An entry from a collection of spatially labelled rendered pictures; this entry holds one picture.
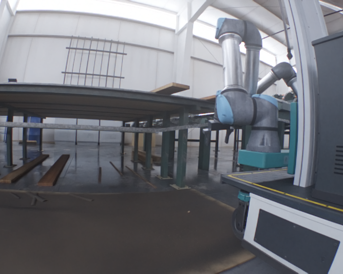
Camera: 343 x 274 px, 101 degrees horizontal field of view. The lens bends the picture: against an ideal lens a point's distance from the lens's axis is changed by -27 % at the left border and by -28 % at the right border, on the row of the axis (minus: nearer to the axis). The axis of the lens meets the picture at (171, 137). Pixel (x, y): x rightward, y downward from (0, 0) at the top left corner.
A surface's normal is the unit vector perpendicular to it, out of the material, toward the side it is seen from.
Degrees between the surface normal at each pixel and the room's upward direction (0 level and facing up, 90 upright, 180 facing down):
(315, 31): 90
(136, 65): 89
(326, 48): 90
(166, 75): 91
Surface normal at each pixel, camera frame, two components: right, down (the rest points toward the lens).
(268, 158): 0.35, 0.03
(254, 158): -0.94, -0.04
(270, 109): -0.04, 0.01
